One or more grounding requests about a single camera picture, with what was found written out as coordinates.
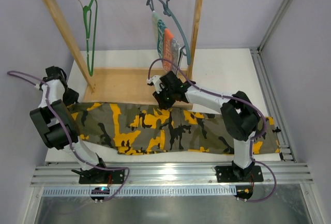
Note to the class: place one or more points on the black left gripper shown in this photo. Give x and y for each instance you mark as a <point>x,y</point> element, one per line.
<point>55,72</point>

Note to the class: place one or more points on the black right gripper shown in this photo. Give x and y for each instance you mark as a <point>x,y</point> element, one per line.
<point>162,100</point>

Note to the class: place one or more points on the camouflage yellow green trousers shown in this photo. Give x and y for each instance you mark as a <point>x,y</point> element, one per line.
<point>137,129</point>

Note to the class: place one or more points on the blue-grey clothes hanger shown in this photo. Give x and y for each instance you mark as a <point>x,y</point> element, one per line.
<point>168,12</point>

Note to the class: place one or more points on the green clothes hanger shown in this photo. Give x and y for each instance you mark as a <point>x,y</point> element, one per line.
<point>90,12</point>

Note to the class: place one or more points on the colourful printed cloth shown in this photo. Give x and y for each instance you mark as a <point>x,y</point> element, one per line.
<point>168,48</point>

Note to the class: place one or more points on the wooden clothes rack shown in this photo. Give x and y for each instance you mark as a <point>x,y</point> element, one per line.
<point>120,75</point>

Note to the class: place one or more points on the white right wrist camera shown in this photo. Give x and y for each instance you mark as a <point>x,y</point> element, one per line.
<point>156,82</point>

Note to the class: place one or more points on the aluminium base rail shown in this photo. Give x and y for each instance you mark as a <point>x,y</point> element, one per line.
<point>182,173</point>

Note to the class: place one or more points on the slotted grey cable duct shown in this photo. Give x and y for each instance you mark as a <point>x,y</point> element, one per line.
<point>140,191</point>

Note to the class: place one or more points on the aluminium corner frame profile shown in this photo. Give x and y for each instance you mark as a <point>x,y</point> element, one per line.
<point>287,152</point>

